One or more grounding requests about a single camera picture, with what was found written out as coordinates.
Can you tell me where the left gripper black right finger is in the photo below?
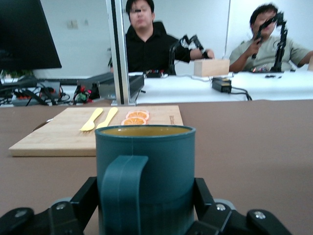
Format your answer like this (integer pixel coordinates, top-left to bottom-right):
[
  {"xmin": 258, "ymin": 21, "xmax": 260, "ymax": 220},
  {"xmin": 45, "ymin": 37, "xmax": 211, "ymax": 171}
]
[{"xmin": 185, "ymin": 177, "xmax": 294, "ymax": 235}]

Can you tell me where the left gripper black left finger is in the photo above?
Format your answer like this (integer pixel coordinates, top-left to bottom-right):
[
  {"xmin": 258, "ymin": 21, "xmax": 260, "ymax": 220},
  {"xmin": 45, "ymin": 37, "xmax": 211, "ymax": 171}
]
[{"xmin": 0, "ymin": 176, "xmax": 99, "ymax": 235}]

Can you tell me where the teal cup with handle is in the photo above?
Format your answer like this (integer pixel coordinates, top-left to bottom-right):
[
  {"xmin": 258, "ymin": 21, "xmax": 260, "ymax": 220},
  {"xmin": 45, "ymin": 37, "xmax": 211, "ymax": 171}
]
[{"xmin": 94, "ymin": 124, "xmax": 197, "ymax": 235}]

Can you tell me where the bamboo cutting board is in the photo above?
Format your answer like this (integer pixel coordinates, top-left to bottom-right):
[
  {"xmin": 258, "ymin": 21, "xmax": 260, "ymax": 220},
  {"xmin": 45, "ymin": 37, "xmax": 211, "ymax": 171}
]
[{"xmin": 8, "ymin": 105, "xmax": 184, "ymax": 158}]

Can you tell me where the yellow plastic fork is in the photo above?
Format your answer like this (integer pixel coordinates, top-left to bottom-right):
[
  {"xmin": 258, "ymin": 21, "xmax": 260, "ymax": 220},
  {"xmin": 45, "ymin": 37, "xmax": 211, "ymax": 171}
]
[{"xmin": 79, "ymin": 108, "xmax": 104, "ymax": 133}]

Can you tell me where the yellow plastic knife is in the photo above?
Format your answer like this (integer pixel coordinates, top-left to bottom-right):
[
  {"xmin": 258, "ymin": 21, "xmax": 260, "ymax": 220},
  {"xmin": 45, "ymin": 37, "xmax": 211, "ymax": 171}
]
[{"xmin": 95, "ymin": 107, "xmax": 119, "ymax": 130}]

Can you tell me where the green circuit board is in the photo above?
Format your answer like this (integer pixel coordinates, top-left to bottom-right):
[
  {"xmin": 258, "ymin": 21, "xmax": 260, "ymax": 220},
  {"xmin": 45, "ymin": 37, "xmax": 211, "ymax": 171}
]
[{"xmin": 73, "ymin": 84, "xmax": 100, "ymax": 105}]

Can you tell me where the orange slice toy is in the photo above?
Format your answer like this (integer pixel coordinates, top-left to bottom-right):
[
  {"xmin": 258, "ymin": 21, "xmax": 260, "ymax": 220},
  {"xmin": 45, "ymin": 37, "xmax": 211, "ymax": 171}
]
[
  {"xmin": 126, "ymin": 110, "xmax": 150, "ymax": 121},
  {"xmin": 120, "ymin": 117, "xmax": 149, "ymax": 126}
]

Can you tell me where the grey power strip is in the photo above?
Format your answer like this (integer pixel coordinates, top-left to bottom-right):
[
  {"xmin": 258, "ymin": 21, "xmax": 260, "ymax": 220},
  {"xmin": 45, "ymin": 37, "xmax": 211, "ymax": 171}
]
[{"xmin": 11, "ymin": 88, "xmax": 62, "ymax": 106}]

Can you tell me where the black power adapter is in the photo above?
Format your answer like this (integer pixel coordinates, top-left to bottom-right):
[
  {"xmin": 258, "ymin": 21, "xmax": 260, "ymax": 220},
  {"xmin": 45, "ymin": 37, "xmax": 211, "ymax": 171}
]
[{"xmin": 211, "ymin": 77, "xmax": 233, "ymax": 94}]

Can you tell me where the black keyboard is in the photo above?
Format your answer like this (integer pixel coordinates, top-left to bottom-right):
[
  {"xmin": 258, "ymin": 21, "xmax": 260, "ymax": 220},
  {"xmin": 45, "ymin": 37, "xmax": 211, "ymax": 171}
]
[{"xmin": 36, "ymin": 77, "xmax": 79, "ymax": 86}]

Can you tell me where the white desk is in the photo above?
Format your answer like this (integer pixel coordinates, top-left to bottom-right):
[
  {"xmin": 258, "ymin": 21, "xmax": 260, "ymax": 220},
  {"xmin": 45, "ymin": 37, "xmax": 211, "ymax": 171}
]
[{"xmin": 0, "ymin": 70, "xmax": 313, "ymax": 107}]

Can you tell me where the green plant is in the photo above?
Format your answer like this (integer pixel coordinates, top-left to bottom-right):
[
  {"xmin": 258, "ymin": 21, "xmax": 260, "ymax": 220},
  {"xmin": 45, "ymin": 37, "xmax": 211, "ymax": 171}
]
[{"xmin": 0, "ymin": 69, "xmax": 35, "ymax": 79}]

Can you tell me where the light wooden box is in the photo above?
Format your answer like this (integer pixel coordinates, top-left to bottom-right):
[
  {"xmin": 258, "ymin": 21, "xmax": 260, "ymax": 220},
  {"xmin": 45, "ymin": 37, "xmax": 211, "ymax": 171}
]
[{"xmin": 193, "ymin": 58, "xmax": 231, "ymax": 77}]

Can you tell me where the black power supply box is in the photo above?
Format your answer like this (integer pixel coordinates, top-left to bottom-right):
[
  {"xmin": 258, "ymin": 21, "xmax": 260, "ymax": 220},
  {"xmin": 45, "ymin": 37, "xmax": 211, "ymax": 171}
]
[{"xmin": 98, "ymin": 73, "xmax": 145, "ymax": 100}]

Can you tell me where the small black electronics box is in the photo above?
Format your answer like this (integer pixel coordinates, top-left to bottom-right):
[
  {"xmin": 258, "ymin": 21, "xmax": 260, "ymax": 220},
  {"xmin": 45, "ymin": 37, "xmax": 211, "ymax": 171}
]
[{"xmin": 145, "ymin": 69, "xmax": 169, "ymax": 79}]

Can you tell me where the person in beige shirt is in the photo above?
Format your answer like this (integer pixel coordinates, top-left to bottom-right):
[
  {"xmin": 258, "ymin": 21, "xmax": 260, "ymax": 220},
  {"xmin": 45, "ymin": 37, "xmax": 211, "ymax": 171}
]
[{"xmin": 228, "ymin": 2, "xmax": 313, "ymax": 73}]

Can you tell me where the black computer monitor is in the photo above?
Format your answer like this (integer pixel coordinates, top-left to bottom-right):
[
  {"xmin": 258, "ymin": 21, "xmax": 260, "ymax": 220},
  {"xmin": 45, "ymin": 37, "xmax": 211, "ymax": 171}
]
[{"xmin": 0, "ymin": 0, "xmax": 63, "ymax": 71}]

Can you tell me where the person in black shirt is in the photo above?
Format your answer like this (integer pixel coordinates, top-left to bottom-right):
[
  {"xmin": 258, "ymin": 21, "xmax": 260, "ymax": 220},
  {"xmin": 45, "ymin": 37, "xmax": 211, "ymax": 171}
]
[{"xmin": 123, "ymin": 0, "xmax": 215, "ymax": 74}]

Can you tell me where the black adapter cable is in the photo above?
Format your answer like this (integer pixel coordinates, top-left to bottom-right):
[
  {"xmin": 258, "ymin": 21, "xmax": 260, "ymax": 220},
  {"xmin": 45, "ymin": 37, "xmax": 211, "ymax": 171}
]
[{"xmin": 229, "ymin": 86, "xmax": 253, "ymax": 101}]

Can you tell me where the aluminium post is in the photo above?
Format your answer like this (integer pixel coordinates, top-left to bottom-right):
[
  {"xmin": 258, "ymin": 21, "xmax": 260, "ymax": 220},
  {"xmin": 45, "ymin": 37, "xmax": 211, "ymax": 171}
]
[{"xmin": 110, "ymin": 0, "xmax": 138, "ymax": 106}]

